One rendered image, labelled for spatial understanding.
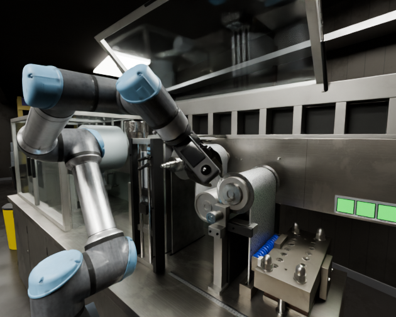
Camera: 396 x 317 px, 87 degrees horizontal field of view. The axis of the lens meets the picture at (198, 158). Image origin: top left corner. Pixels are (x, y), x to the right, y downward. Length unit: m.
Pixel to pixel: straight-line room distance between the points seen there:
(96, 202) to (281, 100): 0.84
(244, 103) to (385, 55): 1.76
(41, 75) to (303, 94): 0.88
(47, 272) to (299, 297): 0.66
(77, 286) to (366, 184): 0.97
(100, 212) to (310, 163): 0.81
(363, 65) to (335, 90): 1.69
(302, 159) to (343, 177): 0.16
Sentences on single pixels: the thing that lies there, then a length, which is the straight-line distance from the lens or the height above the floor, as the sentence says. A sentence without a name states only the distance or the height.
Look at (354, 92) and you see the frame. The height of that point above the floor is 1.60.
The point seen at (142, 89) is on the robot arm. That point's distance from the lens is 0.41.
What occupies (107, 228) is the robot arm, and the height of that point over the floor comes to 1.17.
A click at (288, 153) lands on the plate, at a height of 1.37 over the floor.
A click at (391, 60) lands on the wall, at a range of 2.62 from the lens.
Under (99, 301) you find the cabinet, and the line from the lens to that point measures 1.15.
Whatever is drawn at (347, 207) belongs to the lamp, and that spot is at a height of 1.18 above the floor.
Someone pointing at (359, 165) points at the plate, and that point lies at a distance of 0.97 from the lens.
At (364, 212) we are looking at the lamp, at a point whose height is 1.17.
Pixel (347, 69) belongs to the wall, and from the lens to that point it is 2.69.
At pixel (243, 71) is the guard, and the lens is 1.07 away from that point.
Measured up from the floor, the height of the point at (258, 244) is 1.05.
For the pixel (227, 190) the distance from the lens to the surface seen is 0.74.
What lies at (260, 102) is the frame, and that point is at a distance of 1.06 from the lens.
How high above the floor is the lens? 1.45
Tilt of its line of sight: 6 degrees down
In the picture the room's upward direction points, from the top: straight up
